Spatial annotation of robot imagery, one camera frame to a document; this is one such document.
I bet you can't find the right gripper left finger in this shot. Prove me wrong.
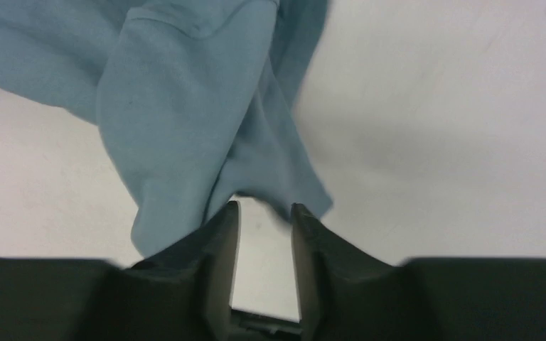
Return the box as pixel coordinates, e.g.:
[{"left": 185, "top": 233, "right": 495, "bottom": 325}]
[{"left": 77, "top": 201, "right": 240, "bottom": 340}]

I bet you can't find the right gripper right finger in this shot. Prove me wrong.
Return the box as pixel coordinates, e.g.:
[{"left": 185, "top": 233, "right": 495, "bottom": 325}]
[{"left": 291, "top": 203, "right": 442, "bottom": 340}]

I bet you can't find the blue-grey t shirt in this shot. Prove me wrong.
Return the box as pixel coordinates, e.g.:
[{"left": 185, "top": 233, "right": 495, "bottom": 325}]
[{"left": 0, "top": 1, "right": 332, "bottom": 256}]

